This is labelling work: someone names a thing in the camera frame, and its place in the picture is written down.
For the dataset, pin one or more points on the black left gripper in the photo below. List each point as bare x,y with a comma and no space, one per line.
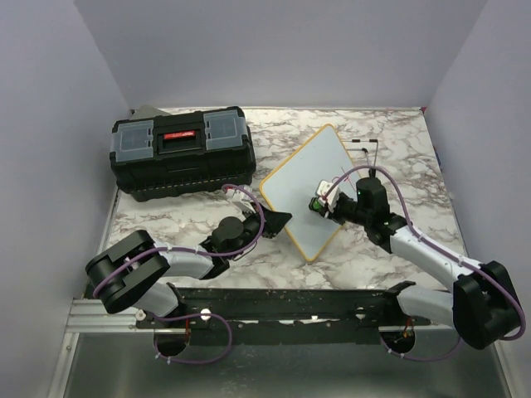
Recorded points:
274,222

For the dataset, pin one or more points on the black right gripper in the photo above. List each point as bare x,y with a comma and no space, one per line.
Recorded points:
333,215

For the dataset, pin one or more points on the green whiteboard eraser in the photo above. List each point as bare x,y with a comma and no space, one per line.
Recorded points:
316,206

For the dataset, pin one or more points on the yellow framed whiteboard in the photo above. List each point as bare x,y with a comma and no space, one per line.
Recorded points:
292,184

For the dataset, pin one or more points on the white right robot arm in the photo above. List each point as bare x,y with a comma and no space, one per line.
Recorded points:
479,300

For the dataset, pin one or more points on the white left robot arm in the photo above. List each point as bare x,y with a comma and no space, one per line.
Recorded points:
127,274

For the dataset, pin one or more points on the black plastic toolbox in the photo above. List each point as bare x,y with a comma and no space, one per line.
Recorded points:
171,155

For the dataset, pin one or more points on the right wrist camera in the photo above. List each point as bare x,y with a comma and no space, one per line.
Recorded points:
327,195

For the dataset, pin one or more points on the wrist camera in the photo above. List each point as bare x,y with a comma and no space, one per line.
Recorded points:
327,195
240,200

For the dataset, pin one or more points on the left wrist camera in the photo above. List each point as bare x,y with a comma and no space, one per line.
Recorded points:
240,200

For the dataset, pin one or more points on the black wire whiteboard stand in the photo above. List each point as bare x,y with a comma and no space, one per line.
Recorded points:
371,162

